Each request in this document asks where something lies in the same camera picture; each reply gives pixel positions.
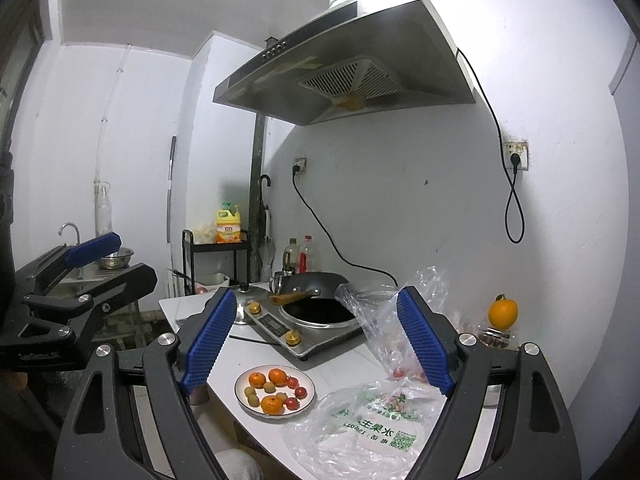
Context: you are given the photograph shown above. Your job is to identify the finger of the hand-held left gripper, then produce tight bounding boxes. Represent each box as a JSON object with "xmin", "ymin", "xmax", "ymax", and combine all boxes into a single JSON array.
[
  {"xmin": 15, "ymin": 232, "xmax": 122, "ymax": 301},
  {"xmin": 22, "ymin": 262, "xmax": 158, "ymax": 346}
]

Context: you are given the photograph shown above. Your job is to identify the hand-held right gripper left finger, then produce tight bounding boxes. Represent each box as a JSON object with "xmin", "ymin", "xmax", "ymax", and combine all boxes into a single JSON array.
[{"xmin": 52, "ymin": 287, "xmax": 238, "ymax": 480}]

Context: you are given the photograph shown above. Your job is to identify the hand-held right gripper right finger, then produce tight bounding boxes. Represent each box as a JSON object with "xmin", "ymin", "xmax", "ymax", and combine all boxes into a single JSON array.
[{"xmin": 396, "ymin": 286, "xmax": 583, "ymax": 480}]

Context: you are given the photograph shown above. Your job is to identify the clear plastic bag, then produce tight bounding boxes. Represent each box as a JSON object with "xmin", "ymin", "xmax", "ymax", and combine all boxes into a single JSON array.
[{"xmin": 334, "ymin": 266, "xmax": 451, "ymax": 386}]

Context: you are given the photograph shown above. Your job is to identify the white plate with dark rim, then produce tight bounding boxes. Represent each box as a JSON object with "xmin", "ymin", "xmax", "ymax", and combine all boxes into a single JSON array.
[{"xmin": 234, "ymin": 364, "xmax": 317, "ymax": 416}]

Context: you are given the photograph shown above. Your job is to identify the white green-printed plastic bag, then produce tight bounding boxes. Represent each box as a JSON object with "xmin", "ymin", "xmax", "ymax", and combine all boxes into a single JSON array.
[{"xmin": 280, "ymin": 377, "xmax": 446, "ymax": 480}]

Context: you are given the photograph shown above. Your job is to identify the steel colander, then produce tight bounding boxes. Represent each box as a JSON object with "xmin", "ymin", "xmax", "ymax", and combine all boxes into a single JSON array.
[{"xmin": 97, "ymin": 247, "xmax": 135, "ymax": 269}]

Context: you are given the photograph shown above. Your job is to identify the clear glass bottle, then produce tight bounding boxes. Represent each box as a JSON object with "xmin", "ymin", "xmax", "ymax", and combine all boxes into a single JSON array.
[{"xmin": 97, "ymin": 185, "xmax": 113, "ymax": 236}]

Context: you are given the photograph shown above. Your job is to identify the domed steel wok lid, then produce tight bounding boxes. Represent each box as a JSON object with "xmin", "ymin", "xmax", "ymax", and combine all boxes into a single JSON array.
[{"xmin": 225, "ymin": 282, "xmax": 272, "ymax": 326}]

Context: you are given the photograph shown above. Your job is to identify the white bowl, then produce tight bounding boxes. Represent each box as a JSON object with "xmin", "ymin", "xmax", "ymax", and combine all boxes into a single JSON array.
[{"xmin": 196, "ymin": 272, "xmax": 231, "ymax": 291}]

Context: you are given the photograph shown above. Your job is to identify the steel induction cooker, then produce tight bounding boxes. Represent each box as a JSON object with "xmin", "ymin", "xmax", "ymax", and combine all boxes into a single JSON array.
[{"xmin": 243, "ymin": 295, "xmax": 362, "ymax": 361}]

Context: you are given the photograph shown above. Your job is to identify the black metal rack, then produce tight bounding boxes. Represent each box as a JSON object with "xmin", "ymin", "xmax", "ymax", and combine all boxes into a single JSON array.
[{"xmin": 181, "ymin": 228, "xmax": 251, "ymax": 296}]

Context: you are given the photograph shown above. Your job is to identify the glass jar of dates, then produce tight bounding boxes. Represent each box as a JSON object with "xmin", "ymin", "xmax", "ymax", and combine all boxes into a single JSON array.
[{"xmin": 475, "ymin": 325, "xmax": 516, "ymax": 350}]

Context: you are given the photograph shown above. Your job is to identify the large orange with stem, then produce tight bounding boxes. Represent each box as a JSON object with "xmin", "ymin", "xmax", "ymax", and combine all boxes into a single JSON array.
[{"xmin": 487, "ymin": 294, "xmax": 518, "ymax": 332}]

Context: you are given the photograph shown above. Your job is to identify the grey metal rod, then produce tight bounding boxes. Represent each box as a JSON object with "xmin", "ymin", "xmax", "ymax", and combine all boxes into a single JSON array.
[{"xmin": 164, "ymin": 136, "xmax": 177, "ymax": 281}]

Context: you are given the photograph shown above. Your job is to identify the crumpled white bag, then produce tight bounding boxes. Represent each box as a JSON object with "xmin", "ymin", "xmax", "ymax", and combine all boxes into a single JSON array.
[{"xmin": 191, "ymin": 221, "xmax": 219, "ymax": 245}]

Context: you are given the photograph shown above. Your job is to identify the yellow detergent bottle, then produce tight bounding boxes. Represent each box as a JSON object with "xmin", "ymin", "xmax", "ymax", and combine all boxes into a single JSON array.
[{"xmin": 216, "ymin": 201, "xmax": 242, "ymax": 245}]

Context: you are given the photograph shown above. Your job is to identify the red-capped plastic bottle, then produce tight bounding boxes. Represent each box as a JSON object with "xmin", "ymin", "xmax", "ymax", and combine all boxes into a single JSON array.
[{"xmin": 297, "ymin": 235, "xmax": 317, "ymax": 275}]

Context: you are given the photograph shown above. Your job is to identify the dark vertical pipe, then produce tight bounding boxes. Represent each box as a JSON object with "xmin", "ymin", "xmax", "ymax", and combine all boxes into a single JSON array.
[{"xmin": 251, "ymin": 114, "xmax": 267, "ymax": 281}]

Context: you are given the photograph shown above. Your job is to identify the steel range hood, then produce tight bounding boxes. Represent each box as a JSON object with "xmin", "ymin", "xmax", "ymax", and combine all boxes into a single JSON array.
[{"xmin": 212, "ymin": 0, "xmax": 478, "ymax": 127}]

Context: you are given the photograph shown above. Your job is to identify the folded umbrella with hook handle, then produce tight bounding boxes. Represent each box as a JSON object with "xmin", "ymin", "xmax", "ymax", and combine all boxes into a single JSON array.
[{"xmin": 258, "ymin": 175, "xmax": 276, "ymax": 281}]

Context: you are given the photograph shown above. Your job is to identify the black wok with wooden handle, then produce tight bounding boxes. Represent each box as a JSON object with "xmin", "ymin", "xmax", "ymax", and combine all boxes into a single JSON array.
[{"xmin": 270, "ymin": 271, "xmax": 351, "ymax": 308}]

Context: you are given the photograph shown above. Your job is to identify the white wall pipe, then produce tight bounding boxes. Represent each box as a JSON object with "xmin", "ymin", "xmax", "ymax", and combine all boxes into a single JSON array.
[{"xmin": 94, "ymin": 45, "xmax": 132, "ymax": 241}]

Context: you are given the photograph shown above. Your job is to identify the black cooker power cable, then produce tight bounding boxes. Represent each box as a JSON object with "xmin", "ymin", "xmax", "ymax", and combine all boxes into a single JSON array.
[{"xmin": 291, "ymin": 162, "xmax": 398, "ymax": 288}]

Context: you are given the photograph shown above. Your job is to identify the black hood power cable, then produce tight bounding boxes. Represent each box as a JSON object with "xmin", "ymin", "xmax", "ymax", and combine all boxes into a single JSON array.
[{"xmin": 456, "ymin": 49, "xmax": 526, "ymax": 245}]

